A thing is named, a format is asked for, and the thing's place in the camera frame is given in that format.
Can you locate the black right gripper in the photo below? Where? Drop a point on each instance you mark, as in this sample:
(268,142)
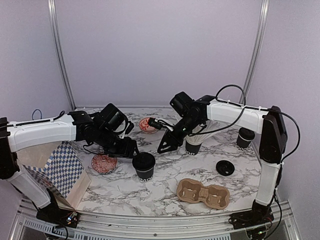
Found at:
(171,140)

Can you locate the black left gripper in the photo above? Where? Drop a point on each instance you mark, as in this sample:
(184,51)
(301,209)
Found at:
(127,149)

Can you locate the black plastic cup lid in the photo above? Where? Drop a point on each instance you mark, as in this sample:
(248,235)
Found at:
(143,161)

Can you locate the black paper coffee cup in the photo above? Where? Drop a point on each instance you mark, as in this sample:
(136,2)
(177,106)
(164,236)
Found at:
(146,175)

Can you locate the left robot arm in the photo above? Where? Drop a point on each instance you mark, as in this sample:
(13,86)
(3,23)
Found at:
(108,128)

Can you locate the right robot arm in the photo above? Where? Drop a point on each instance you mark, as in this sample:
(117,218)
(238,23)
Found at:
(267,122)

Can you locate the black cup holding straws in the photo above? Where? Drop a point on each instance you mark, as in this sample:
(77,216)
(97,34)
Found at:
(192,148)

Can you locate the red patterned bowl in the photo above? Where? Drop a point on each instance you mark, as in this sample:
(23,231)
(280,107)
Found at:
(104,164)
(145,127)

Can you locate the bundle of white straws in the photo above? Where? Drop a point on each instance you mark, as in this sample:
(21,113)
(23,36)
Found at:
(203,132)

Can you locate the blue checkered paper bag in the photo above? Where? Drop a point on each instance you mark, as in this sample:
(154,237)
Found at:
(57,167)

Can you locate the brown cardboard cup carrier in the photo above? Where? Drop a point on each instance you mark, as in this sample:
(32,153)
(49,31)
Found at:
(193,192)

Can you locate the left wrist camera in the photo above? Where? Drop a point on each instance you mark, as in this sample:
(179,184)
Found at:
(128,128)

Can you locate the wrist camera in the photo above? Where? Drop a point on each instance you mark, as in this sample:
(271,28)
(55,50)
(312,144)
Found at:
(159,123)
(128,128)

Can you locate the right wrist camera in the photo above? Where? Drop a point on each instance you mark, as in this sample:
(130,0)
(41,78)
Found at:
(159,123)

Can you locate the aluminium front rail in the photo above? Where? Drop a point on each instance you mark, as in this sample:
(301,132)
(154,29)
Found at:
(102,226)

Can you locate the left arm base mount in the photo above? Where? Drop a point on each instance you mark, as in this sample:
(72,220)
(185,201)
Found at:
(61,217)

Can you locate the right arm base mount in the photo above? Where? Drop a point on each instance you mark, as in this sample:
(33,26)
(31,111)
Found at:
(249,218)

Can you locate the right aluminium frame post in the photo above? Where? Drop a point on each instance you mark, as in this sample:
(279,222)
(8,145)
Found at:
(257,46)

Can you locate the aluminium frame post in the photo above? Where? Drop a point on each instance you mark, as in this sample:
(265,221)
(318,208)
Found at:
(59,53)
(257,46)

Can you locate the left aluminium frame post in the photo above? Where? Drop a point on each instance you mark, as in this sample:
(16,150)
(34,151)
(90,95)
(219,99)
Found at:
(59,53)

